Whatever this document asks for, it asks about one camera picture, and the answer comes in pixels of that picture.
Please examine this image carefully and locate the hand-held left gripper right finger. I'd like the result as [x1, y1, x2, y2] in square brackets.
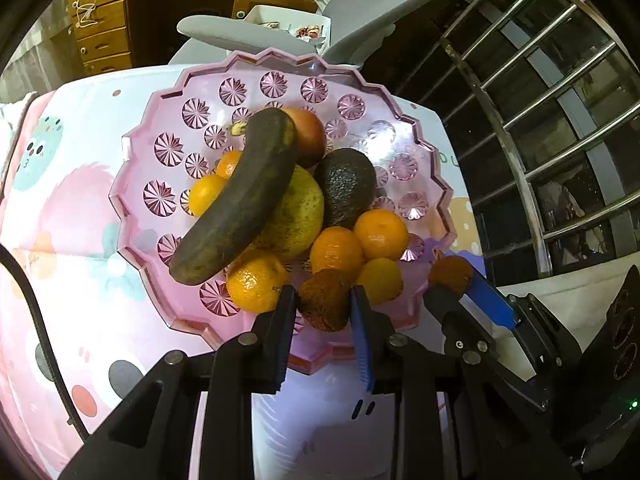
[348, 285, 571, 480]

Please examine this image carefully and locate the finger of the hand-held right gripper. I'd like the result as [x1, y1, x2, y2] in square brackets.
[424, 285, 551, 412]
[462, 269, 581, 386]

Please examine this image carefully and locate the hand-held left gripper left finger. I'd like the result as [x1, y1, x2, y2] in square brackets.
[60, 285, 301, 480]

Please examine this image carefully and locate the brown wrinkled fruit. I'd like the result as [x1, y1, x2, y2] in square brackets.
[428, 255, 475, 298]
[299, 269, 353, 332]

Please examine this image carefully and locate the large orange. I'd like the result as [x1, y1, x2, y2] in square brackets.
[226, 252, 290, 313]

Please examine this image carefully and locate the small yellowish tangerine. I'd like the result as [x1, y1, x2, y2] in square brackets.
[356, 257, 404, 306]

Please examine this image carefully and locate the small orange tangerine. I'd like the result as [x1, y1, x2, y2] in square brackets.
[187, 174, 228, 217]
[353, 208, 410, 261]
[310, 226, 365, 281]
[215, 149, 246, 181]

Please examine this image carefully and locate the yellow pear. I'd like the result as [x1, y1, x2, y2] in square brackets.
[252, 164, 326, 261]

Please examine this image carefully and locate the overripe brown banana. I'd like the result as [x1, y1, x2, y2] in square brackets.
[168, 108, 299, 286]

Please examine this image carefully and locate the dark avocado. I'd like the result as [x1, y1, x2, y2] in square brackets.
[314, 148, 377, 229]

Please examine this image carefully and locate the red yellow apple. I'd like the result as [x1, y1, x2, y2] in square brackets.
[280, 107, 327, 170]

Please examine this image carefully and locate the pink plastic fruit plate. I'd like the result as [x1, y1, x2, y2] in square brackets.
[108, 47, 458, 376]

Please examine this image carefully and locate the white fleece cloth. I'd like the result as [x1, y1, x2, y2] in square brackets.
[492, 245, 640, 381]

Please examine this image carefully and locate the metal window grille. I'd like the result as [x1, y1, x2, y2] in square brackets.
[390, 0, 640, 281]

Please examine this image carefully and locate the white tray with trinkets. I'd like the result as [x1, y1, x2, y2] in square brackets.
[245, 5, 331, 56]

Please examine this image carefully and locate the wooden desk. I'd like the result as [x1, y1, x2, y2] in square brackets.
[67, 0, 341, 76]

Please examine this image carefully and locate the black cable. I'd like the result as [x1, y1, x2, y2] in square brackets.
[0, 244, 88, 441]

